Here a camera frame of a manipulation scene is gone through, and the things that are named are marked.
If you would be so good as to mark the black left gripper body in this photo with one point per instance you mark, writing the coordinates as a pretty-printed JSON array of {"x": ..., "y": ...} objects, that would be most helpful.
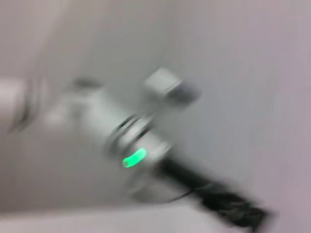
[{"x": 192, "y": 179}]

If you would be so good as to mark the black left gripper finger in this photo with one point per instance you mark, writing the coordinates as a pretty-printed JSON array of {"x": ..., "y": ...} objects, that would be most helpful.
[{"x": 247, "y": 211}]

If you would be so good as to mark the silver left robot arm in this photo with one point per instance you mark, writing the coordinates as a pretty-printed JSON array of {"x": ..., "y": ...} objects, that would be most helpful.
[{"x": 97, "y": 116}]

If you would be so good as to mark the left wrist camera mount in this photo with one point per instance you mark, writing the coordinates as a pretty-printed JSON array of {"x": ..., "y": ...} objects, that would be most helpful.
[{"x": 170, "y": 87}]

